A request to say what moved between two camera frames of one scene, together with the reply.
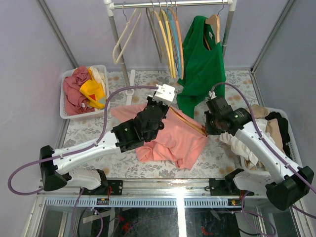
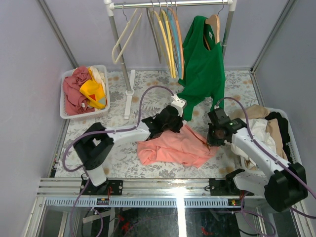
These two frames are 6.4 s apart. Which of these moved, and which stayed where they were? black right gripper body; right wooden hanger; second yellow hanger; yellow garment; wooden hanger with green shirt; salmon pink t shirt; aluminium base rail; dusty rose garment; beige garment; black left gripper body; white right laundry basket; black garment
Moved: wooden hanger with green shirt; black left gripper body; salmon pink t shirt; black right gripper body
Stayed: white right laundry basket; aluminium base rail; yellow garment; dusty rose garment; right wooden hanger; second yellow hanger; black garment; beige garment
